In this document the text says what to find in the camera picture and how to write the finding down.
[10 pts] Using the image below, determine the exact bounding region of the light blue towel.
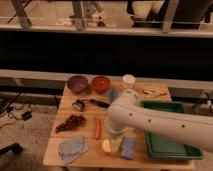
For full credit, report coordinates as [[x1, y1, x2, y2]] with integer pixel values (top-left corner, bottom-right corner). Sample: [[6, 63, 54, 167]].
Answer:
[[58, 136, 88, 165]]

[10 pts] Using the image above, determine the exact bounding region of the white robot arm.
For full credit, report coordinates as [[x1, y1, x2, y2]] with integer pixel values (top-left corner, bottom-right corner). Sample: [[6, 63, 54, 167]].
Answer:
[[107, 89, 213, 153]]

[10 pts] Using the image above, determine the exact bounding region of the blue folded cloth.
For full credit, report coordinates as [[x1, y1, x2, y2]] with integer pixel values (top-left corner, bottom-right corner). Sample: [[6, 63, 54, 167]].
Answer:
[[120, 137, 135, 160]]

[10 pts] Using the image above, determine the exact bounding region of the orange carrot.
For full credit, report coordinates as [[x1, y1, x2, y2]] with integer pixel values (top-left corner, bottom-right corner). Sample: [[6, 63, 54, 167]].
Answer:
[[95, 117, 101, 140]]

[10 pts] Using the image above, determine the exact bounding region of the wooden table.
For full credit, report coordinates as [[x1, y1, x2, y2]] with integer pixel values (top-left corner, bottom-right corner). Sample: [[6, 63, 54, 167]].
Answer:
[[42, 81, 196, 171]]

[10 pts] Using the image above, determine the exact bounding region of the green plastic tray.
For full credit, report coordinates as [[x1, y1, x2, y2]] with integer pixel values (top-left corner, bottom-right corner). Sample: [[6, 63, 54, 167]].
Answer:
[[141, 101, 204, 160]]

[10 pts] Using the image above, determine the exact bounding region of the bunch of dark grapes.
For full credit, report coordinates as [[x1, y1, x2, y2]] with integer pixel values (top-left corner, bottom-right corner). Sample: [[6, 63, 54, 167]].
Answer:
[[55, 114, 86, 133]]

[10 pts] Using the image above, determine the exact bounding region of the blue sponge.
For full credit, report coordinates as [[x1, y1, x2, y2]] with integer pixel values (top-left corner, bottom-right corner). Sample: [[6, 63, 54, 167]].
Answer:
[[107, 89, 118, 103]]

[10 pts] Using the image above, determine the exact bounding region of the banana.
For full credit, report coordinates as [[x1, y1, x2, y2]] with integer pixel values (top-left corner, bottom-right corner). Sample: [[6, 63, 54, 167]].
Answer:
[[143, 88, 166, 99]]

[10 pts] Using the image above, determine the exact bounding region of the red bowl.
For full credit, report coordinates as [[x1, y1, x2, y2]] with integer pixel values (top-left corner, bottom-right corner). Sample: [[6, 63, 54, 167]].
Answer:
[[91, 76, 111, 94]]

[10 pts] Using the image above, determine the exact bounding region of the white lidded cup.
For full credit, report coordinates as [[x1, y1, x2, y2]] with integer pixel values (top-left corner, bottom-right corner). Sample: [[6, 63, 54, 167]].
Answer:
[[122, 74, 136, 89]]

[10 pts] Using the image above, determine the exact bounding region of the purple bowl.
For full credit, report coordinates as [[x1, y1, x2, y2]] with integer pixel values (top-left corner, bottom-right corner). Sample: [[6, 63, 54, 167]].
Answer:
[[67, 75, 89, 94]]

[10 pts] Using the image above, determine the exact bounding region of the black power adapter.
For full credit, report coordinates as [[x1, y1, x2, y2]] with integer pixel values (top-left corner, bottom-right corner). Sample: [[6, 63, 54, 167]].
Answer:
[[21, 111, 32, 121]]

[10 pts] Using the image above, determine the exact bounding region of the black handled brush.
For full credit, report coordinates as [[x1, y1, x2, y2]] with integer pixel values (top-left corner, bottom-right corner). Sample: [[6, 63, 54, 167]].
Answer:
[[72, 99, 110, 111]]

